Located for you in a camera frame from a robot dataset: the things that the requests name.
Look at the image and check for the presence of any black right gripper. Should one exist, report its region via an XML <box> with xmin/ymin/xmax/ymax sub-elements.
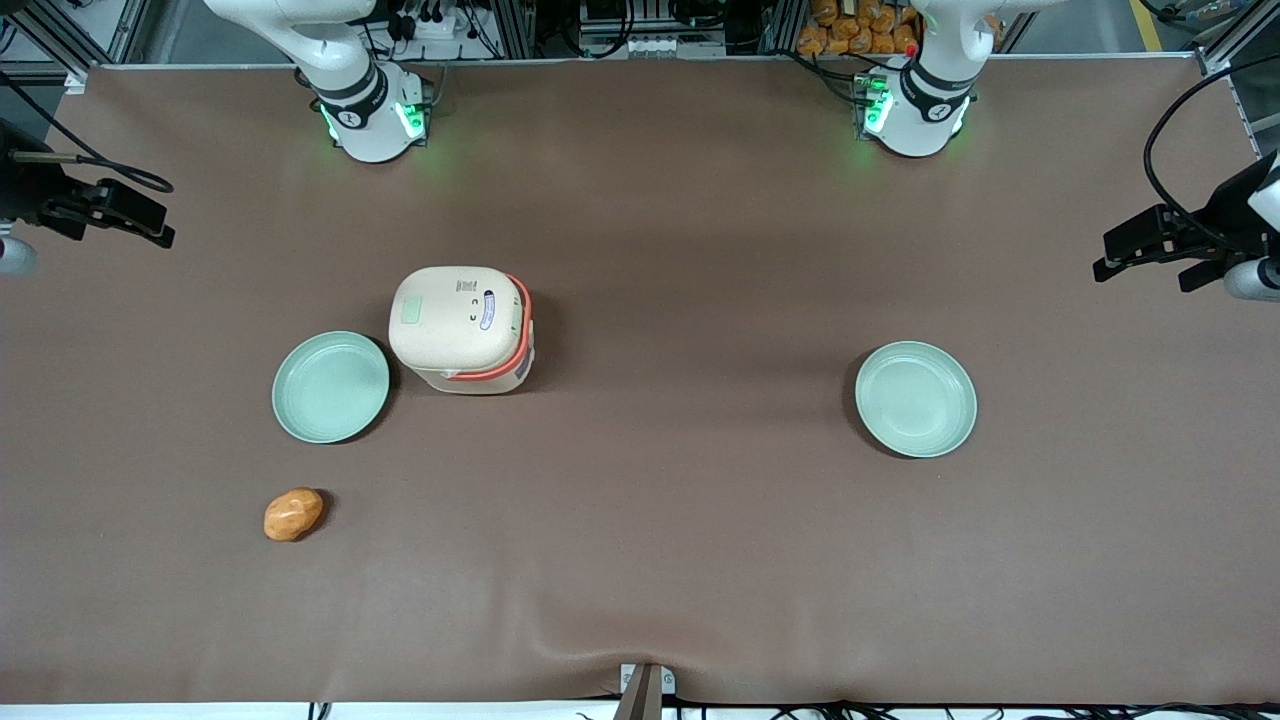
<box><xmin>0</xmin><ymin>118</ymin><xmax>177</xmax><ymax>250</ymax></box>

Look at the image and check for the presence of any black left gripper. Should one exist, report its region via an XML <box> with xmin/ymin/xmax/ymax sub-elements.
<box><xmin>1091</xmin><ymin>150</ymin><xmax>1280</xmax><ymax>294</ymax></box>

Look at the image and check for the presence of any beige rice cooker orange handle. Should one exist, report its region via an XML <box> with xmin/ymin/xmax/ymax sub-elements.
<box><xmin>387</xmin><ymin>265</ymin><xmax>537</xmax><ymax>397</ymax></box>

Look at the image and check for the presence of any pale green round plate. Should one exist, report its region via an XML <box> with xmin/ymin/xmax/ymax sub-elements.
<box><xmin>271</xmin><ymin>331</ymin><xmax>392</xmax><ymax>446</ymax></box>
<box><xmin>854</xmin><ymin>341</ymin><xmax>979</xmax><ymax>460</ymax></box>

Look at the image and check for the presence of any orange-brown bread roll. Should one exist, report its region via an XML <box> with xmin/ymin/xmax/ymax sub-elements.
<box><xmin>263</xmin><ymin>487</ymin><xmax>326</xmax><ymax>544</ymax></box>

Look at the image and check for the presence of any white power strip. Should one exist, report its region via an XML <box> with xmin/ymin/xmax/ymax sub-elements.
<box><xmin>396</xmin><ymin>0</ymin><xmax>473</xmax><ymax>43</ymax></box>

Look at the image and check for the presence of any pile of orange bread rolls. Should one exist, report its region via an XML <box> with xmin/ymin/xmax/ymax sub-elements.
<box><xmin>796</xmin><ymin>0</ymin><xmax>923</xmax><ymax>58</ymax></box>

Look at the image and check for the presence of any white multi-port box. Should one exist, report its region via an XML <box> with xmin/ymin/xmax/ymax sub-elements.
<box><xmin>580</xmin><ymin>30</ymin><xmax>728</xmax><ymax>60</ymax></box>

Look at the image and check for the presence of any brown table mat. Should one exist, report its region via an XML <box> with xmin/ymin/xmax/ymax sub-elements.
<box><xmin>0</xmin><ymin>56</ymin><xmax>1280</xmax><ymax>707</ymax></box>

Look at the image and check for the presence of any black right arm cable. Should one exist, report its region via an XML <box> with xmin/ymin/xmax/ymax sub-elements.
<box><xmin>0</xmin><ymin>70</ymin><xmax>176</xmax><ymax>195</ymax></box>

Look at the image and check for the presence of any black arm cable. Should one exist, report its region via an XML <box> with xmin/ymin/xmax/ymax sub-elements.
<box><xmin>0</xmin><ymin>70</ymin><xmax>176</xmax><ymax>195</ymax></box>
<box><xmin>1143</xmin><ymin>52</ymin><xmax>1280</xmax><ymax>253</ymax></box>

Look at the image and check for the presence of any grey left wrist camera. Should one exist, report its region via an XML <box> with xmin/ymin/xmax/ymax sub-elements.
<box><xmin>1223</xmin><ymin>257</ymin><xmax>1280</xmax><ymax>303</ymax></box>

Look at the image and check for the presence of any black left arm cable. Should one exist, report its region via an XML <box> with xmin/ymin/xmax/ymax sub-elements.
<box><xmin>1143</xmin><ymin>52</ymin><xmax>1280</xmax><ymax>253</ymax></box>

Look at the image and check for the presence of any aluminium frame profile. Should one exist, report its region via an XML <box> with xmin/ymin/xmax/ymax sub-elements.
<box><xmin>1190</xmin><ymin>0</ymin><xmax>1280</xmax><ymax>77</ymax></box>
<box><xmin>0</xmin><ymin>0</ymin><xmax>153</xmax><ymax>93</ymax></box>

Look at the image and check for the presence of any metal table clamp bracket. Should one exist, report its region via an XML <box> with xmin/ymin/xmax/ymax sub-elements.
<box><xmin>612</xmin><ymin>662</ymin><xmax>677</xmax><ymax>720</ymax></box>

